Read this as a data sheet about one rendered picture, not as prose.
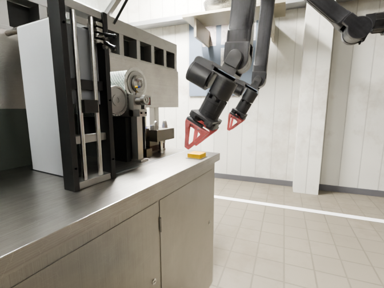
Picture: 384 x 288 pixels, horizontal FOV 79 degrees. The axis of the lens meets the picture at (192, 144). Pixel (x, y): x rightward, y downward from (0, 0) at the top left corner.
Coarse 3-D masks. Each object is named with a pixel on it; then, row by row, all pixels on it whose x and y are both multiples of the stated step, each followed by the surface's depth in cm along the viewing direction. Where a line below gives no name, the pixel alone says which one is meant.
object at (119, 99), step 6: (114, 90) 96; (120, 90) 98; (114, 96) 95; (120, 96) 99; (126, 96) 101; (114, 102) 96; (120, 102) 98; (126, 102) 101; (114, 108) 96; (120, 108) 99
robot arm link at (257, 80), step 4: (256, 76) 98; (260, 76) 98; (236, 80) 104; (240, 80) 103; (256, 80) 98; (260, 80) 98; (240, 84) 104; (244, 84) 103; (248, 84) 102; (252, 84) 100; (256, 84) 98; (236, 88) 103; (240, 88) 103; (256, 88) 99; (236, 92) 104; (240, 92) 103
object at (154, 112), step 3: (150, 108) 200; (153, 108) 198; (156, 108) 200; (150, 111) 200; (153, 111) 199; (156, 111) 200; (150, 114) 201; (153, 114) 199; (156, 114) 200; (150, 117) 201; (153, 117) 200; (156, 117) 200; (150, 120) 201; (153, 120) 200; (156, 120) 201; (150, 123) 202
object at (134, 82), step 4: (136, 76) 103; (140, 76) 105; (132, 80) 102; (136, 80) 103; (132, 84) 102; (136, 84) 103; (140, 84) 105; (144, 84) 108; (136, 88) 103; (140, 88) 105; (144, 88) 108; (140, 92) 106
